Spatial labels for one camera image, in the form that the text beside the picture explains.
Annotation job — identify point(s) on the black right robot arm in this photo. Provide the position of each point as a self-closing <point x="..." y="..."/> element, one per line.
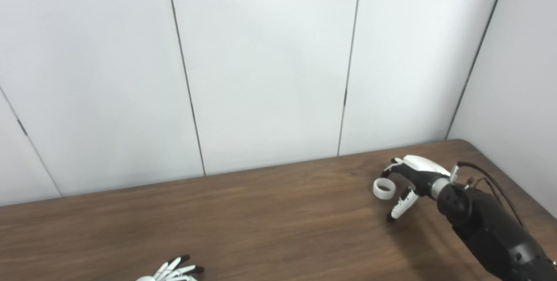
<point x="491" y="229"/>

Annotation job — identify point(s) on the white and black left hand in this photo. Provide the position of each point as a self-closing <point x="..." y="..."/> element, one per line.
<point x="172" y="270"/>

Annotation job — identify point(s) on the white and black right hand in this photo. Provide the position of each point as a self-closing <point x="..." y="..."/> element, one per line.
<point x="422" y="172"/>

